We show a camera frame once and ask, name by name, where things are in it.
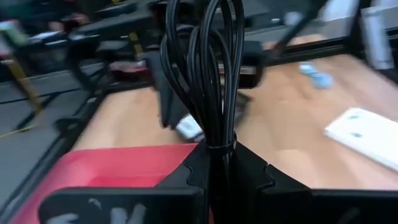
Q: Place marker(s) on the black aluminium table frame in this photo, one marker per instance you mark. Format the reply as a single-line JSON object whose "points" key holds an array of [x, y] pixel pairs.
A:
{"points": [[311, 49]]}

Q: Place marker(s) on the pink plastic bin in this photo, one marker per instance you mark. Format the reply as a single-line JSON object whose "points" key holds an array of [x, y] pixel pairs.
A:
{"points": [[109, 165]]}

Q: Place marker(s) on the small plain white cardboard box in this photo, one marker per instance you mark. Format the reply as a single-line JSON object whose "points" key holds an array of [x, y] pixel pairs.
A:
{"points": [[189, 127]]}

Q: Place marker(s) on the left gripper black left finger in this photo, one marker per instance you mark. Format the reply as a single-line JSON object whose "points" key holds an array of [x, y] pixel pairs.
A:
{"points": [[174, 199]]}

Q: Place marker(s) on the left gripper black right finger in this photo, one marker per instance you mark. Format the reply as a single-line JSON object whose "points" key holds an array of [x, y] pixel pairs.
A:
{"points": [[280, 202]]}

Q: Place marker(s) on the grey metal cylinder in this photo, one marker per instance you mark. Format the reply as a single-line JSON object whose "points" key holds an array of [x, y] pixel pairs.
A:
{"points": [[376, 37]]}

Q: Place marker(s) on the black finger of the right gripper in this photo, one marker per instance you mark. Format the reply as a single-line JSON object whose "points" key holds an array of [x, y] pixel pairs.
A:
{"points": [[171, 109]]}

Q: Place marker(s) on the large printed white cardboard box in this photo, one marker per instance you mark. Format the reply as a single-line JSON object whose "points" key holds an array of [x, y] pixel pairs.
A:
{"points": [[367, 137]]}

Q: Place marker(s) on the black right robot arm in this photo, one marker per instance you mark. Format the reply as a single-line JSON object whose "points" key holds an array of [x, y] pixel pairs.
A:
{"points": [[295, 28]]}

